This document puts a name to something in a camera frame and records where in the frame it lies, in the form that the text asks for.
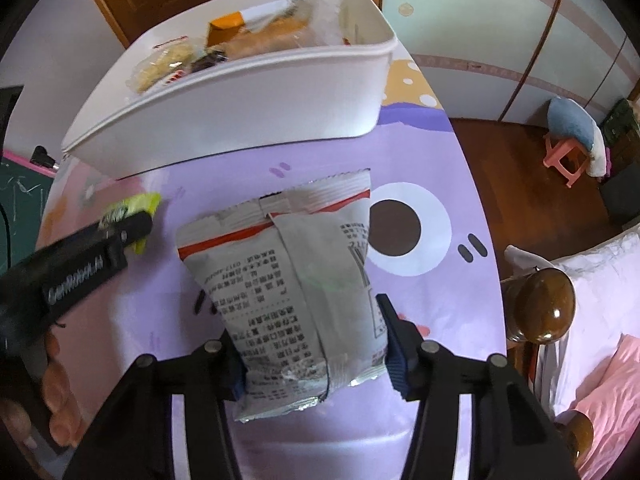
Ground white plastic bin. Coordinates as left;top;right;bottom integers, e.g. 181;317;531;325
60;0;399;181

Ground green snack packet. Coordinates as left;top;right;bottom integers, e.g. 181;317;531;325
97;192;163;256

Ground small yellow cookie packet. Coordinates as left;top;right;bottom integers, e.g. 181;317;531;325
131;42;201;95

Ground clear fried snack packet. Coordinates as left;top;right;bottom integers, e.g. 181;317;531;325
225;2;313;60

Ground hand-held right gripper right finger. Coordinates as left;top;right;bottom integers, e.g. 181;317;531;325
375;294;581;480

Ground pink plastic stool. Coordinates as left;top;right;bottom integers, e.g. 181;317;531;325
543;132;591;188

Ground green chalkboard with pink frame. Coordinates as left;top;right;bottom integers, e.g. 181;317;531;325
0;152;57;273

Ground silver snack packet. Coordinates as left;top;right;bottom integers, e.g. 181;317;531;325
175;167;391;425

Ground dark dried fruit packet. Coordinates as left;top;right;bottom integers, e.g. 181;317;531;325
189;46;228;72

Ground white towel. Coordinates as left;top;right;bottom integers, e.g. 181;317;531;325
585;125;611;178

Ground person's left hand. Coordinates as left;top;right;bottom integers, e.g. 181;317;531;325
0;330;83;453

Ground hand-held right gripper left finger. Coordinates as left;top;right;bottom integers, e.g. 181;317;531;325
64;337;248;480

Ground white pillow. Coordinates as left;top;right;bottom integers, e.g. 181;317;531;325
505;232;640;421

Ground pink blanket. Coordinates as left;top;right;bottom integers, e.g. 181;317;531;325
555;332;640;480

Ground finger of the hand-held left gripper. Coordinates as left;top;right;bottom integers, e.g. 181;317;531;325
97;211;153;256

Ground black box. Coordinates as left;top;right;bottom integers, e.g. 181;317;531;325
600;172;640;228

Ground wooden bedpost knob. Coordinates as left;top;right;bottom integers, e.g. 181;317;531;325
502;266;577;345
554;409;595;467

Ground dark green bag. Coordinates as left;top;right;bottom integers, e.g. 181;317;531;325
600;99;640;161

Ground pale blue wardrobe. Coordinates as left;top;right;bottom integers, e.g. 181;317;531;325
382;0;640;126

